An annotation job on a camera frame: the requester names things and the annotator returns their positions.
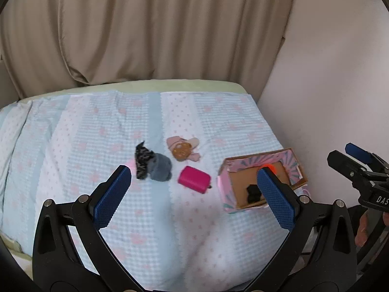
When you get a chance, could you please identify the grey sock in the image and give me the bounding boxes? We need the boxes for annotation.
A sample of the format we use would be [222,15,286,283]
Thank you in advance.
[145,153,173,182]

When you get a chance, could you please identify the pink cardboard box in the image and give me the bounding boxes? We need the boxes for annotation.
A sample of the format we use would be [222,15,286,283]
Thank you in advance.
[218,148,309,213]

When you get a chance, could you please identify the pink rag doll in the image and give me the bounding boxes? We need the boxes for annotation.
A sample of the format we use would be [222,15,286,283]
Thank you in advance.
[167,136,201,162]

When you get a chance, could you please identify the black soft item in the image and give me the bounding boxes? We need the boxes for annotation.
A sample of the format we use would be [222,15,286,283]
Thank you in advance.
[246,184,265,204]

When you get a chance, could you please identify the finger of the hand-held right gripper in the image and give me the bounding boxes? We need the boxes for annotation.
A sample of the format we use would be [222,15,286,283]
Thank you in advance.
[327,150,370,186]
[345,143,389,174]

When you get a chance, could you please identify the blue pink checked blanket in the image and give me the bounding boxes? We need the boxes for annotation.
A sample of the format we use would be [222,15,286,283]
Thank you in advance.
[0,90,304,291]

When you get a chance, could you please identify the black patterned cloth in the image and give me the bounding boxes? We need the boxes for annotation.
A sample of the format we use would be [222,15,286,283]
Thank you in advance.
[135,140,155,180]

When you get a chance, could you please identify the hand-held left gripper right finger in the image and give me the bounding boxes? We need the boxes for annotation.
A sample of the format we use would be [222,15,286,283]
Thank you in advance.
[245,167,357,292]

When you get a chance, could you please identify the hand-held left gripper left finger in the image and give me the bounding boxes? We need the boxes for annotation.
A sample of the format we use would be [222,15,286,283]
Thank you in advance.
[32,165,143,292]

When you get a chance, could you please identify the beige curtain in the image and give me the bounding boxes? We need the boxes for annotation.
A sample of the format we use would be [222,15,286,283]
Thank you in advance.
[0,0,298,99]

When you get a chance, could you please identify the person's right hand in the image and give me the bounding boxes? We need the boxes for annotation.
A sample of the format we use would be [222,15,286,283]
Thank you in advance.
[354,210,389,247]

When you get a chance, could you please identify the green mattress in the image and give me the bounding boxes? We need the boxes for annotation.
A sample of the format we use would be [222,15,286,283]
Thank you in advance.
[18,80,248,101]

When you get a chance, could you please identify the magenta pouch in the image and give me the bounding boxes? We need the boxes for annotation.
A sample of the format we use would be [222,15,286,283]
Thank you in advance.
[178,166,212,194]

